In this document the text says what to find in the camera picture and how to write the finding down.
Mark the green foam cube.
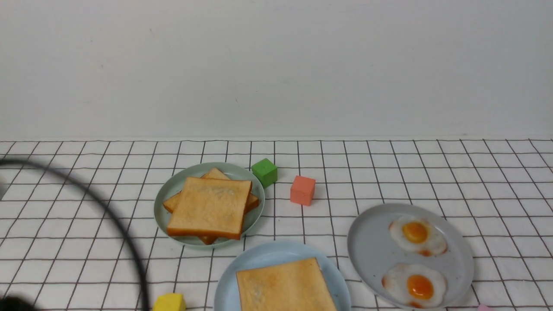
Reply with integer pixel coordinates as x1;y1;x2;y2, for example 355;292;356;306
251;158;278;188

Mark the orange foam cube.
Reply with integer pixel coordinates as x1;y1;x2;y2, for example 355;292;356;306
290;175;316;206

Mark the grey speckled plate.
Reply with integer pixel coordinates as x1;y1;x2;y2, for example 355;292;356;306
347;203;475;311

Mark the light blue plate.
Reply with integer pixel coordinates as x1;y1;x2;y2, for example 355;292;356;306
213;241;352;311

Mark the fried egg back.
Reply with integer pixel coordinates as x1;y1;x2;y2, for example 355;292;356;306
388;215;448;257

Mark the fried egg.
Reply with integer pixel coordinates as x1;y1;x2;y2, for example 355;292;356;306
388;215;448;257
381;263;448;308

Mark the yellow foam cube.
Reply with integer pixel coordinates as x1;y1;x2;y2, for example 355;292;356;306
153;293;187;311

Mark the fried egg front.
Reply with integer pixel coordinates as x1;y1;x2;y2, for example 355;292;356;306
381;263;448;308

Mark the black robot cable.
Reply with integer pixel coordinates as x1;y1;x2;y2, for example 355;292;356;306
0;159;151;311

